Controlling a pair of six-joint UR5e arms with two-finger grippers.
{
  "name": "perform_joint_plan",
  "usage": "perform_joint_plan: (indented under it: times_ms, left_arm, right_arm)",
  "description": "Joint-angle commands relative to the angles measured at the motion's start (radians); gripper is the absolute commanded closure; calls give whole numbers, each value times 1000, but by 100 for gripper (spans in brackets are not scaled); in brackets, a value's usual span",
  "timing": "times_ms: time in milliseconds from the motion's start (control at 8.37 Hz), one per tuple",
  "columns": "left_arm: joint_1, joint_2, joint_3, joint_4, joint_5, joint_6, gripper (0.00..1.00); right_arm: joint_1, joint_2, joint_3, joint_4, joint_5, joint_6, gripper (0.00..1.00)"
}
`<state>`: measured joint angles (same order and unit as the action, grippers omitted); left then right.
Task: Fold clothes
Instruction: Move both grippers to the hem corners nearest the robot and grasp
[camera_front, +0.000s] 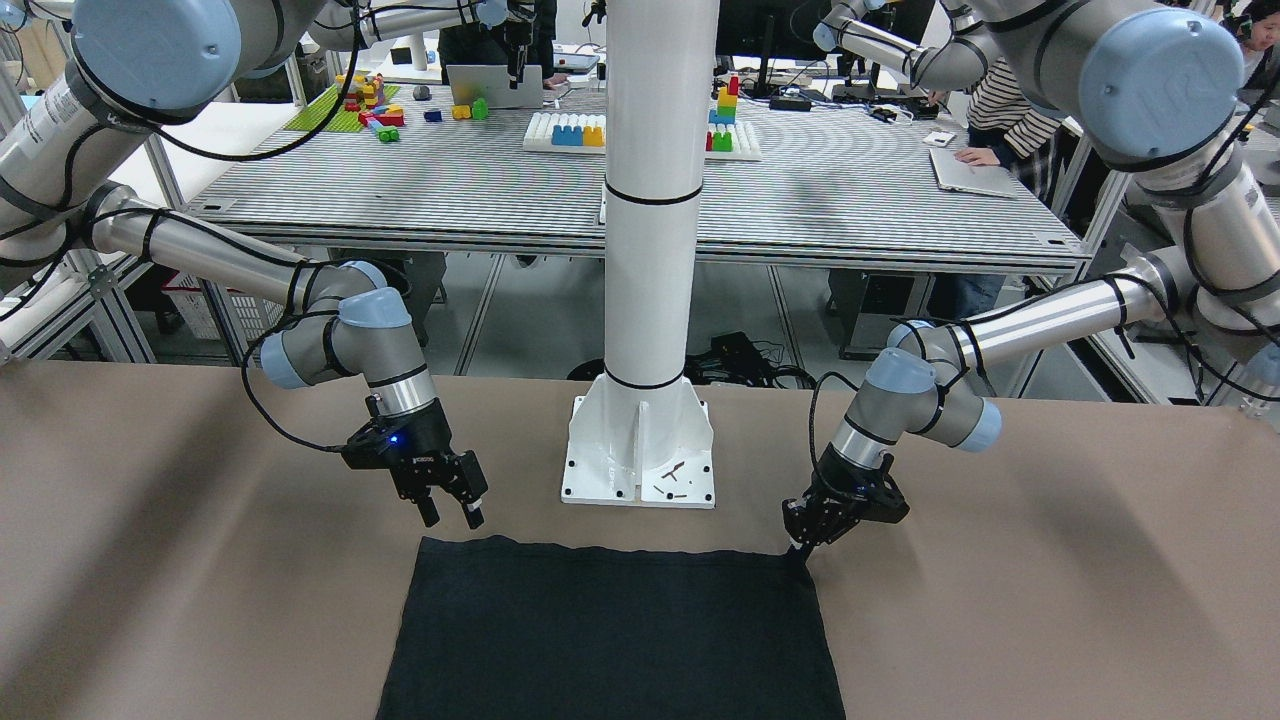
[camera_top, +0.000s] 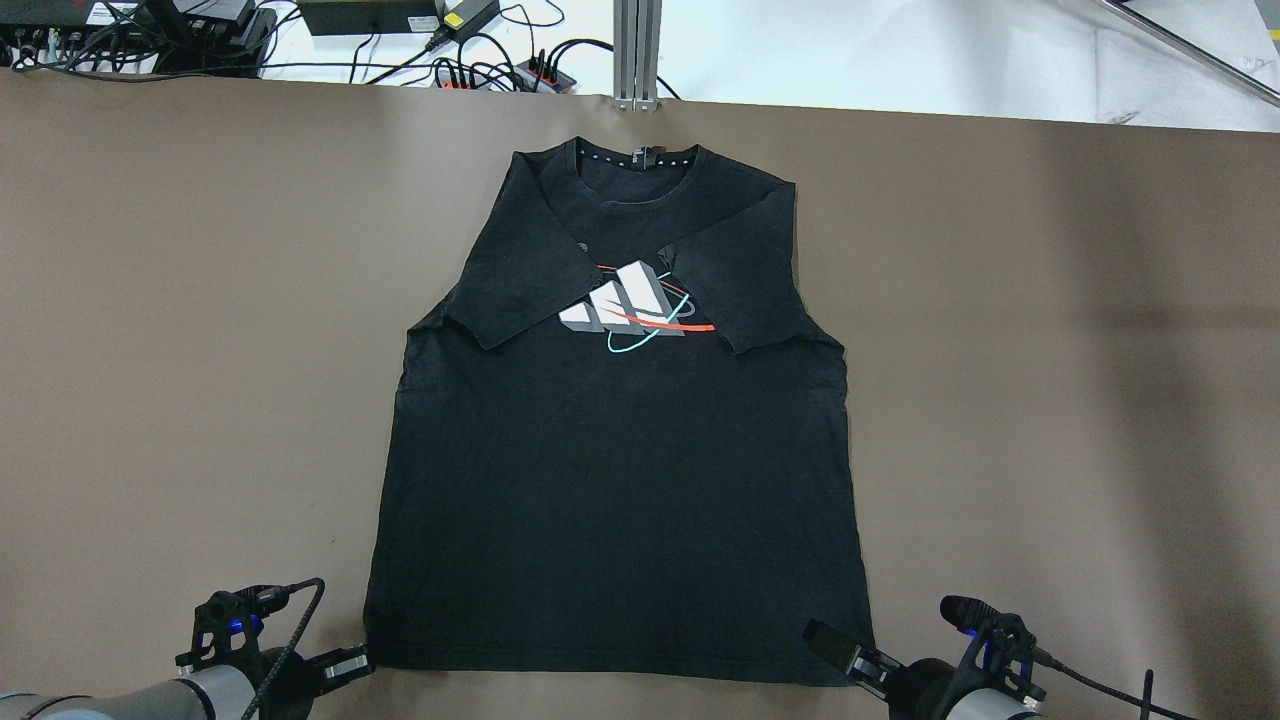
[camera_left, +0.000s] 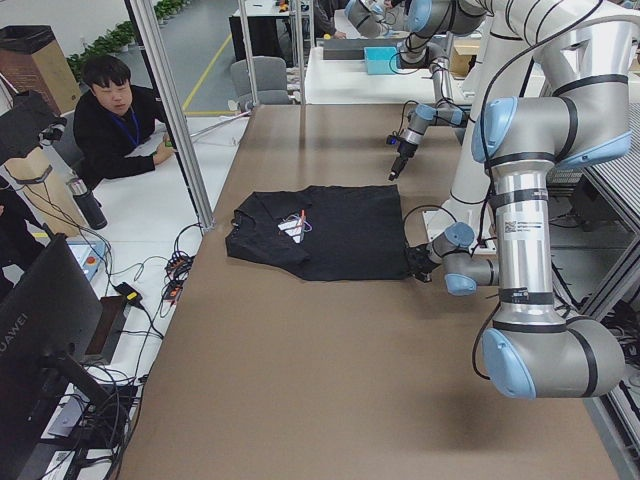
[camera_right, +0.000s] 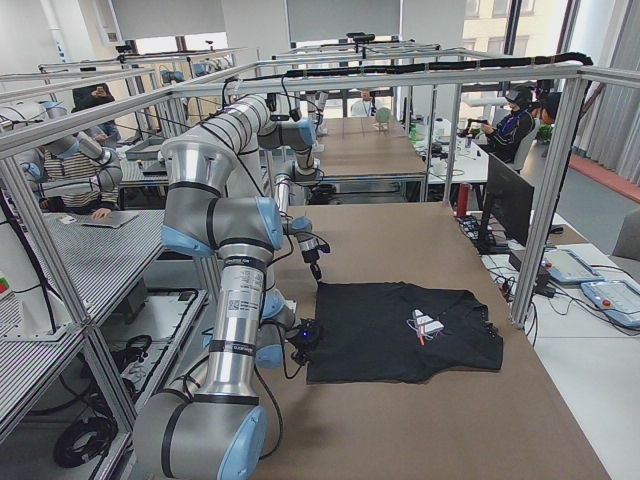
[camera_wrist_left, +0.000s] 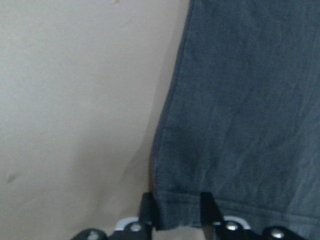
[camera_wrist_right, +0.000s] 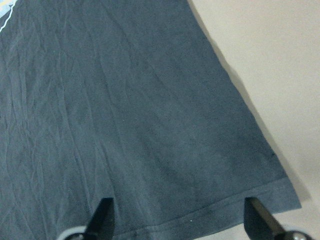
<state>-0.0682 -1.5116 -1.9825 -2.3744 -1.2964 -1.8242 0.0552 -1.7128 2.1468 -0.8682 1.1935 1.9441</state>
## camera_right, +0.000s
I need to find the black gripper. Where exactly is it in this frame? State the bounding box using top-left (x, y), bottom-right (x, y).
top-left (287, 319), bottom-right (323, 366)
top-left (298, 234), bottom-right (330, 281)

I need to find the black graphic t-shirt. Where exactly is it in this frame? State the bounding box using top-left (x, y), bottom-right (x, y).
top-left (307, 282), bottom-right (503, 383)

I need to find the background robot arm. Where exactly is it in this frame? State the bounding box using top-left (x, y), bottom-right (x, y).
top-left (1, 101), bottom-right (122, 197)

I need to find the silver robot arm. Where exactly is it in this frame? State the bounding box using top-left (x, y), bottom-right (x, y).
top-left (258, 114), bottom-right (330, 281)
top-left (133, 95), bottom-right (315, 479)

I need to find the red water bottle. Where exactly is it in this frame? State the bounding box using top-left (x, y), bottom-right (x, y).
top-left (456, 183), bottom-right (471, 218)

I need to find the silver laptop on table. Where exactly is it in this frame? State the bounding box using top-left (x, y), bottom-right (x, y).
top-left (80, 211), bottom-right (139, 229)

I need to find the black Huawei monitor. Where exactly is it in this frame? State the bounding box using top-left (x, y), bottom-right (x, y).
top-left (476, 153), bottom-right (534, 254)

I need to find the striped aluminium work table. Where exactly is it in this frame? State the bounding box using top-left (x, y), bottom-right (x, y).
top-left (0, 207), bottom-right (171, 341)

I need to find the person with VR headset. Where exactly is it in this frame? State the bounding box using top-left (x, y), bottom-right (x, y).
top-left (461, 86), bottom-right (535, 163)

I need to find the teach pendant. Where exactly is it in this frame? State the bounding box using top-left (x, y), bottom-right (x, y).
top-left (541, 249), bottom-right (604, 285)
top-left (580, 280), bottom-right (639, 328)

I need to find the person in striped shirt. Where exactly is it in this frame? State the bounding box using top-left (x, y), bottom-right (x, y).
top-left (39, 147), bottom-right (118, 219)

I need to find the aluminium frame post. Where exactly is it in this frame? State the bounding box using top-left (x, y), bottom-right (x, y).
top-left (511, 76), bottom-right (589, 329)

